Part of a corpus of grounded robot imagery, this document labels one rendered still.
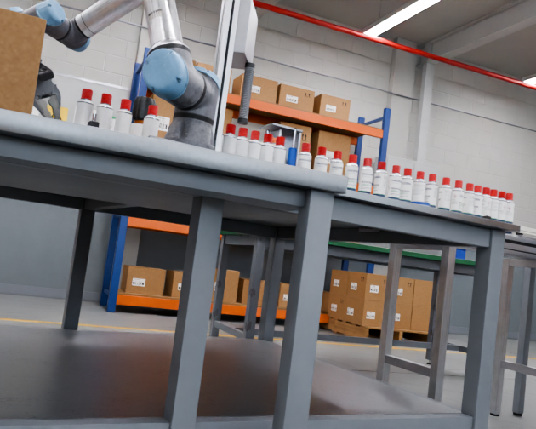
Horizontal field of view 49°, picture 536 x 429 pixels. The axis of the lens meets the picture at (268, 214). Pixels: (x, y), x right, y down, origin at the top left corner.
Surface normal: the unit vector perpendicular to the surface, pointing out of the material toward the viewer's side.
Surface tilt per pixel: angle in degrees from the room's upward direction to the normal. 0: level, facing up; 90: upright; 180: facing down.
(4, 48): 90
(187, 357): 90
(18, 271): 90
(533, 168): 90
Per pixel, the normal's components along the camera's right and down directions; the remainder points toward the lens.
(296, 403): 0.38, -0.03
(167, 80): -0.33, -0.04
